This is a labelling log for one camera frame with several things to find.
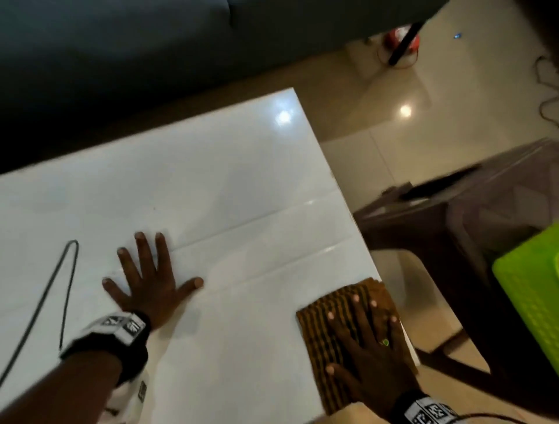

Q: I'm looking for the person's right hand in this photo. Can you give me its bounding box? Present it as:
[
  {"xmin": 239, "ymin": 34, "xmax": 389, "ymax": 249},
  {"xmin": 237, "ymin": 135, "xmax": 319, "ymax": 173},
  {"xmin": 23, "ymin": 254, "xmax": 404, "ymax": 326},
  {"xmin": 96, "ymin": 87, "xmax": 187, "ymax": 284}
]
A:
[{"xmin": 325, "ymin": 295, "xmax": 422, "ymax": 420}]

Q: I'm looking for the person's left hand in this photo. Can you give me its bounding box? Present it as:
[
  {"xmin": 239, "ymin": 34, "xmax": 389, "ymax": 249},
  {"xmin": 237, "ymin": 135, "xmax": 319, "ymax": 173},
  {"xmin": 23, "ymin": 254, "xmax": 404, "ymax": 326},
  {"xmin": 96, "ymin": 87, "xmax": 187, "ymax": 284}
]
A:
[{"xmin": 101, "ymin": 231, "xmax": 205, "ymax": 331}]

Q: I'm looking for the brown checkered cloth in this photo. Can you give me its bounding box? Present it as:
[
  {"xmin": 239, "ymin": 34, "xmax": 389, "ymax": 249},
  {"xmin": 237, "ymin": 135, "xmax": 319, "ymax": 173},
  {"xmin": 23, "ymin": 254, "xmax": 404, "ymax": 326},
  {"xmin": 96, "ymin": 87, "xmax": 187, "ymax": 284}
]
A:
[{"xmin": 296, "ymin": 277, "xmax": 418, "ymax": 416}]

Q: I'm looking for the person's left forearm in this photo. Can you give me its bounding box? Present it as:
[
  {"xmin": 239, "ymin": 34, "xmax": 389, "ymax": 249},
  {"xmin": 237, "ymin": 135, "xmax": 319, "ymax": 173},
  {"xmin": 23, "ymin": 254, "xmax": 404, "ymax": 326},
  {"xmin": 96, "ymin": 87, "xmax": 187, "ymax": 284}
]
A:
[{"xmin": 0, "ymin": 351, "xmax": 123, "ymax": 424}]

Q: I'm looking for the black marker wristband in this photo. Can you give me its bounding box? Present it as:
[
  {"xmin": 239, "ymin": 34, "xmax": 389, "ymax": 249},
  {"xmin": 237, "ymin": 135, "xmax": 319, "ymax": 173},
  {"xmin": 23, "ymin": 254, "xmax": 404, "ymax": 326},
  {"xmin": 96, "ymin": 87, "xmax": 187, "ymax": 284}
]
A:
[
  {"xmin": 59, "ymin": 310, "xmax": 151, "ymax": 385},
  {"xmin": 388, "ymin": 390, "xmax": 464, "ymax": 424}
]

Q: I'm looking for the white table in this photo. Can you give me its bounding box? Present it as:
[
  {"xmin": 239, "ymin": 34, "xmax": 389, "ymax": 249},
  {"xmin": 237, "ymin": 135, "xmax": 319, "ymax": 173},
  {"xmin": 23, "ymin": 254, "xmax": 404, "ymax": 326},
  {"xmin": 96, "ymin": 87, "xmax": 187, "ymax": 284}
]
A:
[{"xmin": 0, "ymin": 87, "xmax": 420, "ymax": 424}]

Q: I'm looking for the dark brown plastic chair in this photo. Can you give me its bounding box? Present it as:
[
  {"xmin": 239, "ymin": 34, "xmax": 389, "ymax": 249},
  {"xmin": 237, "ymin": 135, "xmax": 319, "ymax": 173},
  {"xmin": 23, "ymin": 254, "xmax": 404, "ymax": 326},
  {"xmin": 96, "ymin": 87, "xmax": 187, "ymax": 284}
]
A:
[{"xmin": 353, "ymin": 137, "xmax": 559, "ymax": 416}]

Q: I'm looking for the green plastic basket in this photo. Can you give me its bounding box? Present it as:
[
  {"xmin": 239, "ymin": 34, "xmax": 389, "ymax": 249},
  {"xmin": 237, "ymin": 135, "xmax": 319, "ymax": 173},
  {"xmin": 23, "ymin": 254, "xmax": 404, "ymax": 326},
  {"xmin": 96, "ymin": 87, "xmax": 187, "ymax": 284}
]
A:
[{"xmin": 492, "ymin": 222, "xmax": 559, "ymax": 376}]

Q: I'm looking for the teal sofa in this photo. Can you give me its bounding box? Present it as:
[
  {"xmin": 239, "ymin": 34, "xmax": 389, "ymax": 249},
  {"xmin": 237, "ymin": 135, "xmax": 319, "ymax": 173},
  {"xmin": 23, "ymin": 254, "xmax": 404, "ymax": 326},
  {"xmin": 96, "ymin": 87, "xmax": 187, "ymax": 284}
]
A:
[{"xmin": 0, "ymin": 0, "xmax": 451, "ymax": 175}]

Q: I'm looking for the black rod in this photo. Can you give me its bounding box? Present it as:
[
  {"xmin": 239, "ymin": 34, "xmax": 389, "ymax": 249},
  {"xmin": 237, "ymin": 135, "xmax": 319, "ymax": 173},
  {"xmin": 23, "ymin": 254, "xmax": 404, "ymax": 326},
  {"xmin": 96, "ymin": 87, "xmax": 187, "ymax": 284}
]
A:
[{"xmin": 387, "ymin": 20, "xmax": 427, "ymax": 67}]

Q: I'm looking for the white red round device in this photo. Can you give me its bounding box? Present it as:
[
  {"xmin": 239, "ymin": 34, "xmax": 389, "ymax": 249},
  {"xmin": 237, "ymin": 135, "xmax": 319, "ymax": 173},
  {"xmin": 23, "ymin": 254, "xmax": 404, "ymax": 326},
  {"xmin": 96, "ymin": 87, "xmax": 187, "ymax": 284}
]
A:
[{"xmin": 384, "ymin": 26, "xmax": 421, "ymax": 54}]

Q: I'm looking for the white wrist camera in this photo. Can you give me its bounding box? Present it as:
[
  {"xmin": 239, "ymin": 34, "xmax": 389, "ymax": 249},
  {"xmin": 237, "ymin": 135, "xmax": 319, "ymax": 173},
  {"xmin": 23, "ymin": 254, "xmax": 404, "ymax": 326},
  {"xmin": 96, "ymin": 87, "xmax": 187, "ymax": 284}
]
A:
[{"xmin": 107, "ymin": 371, "xmax": 149, "ymax": 424}]

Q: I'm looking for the wavy black floor cable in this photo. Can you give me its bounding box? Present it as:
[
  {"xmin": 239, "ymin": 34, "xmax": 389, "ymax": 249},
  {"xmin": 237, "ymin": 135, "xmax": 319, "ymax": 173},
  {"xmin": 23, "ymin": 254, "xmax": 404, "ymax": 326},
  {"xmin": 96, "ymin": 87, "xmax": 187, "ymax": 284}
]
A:
[{"xmin": 535, "ymin": 54, "xmax": 559, "ymax": 128}]

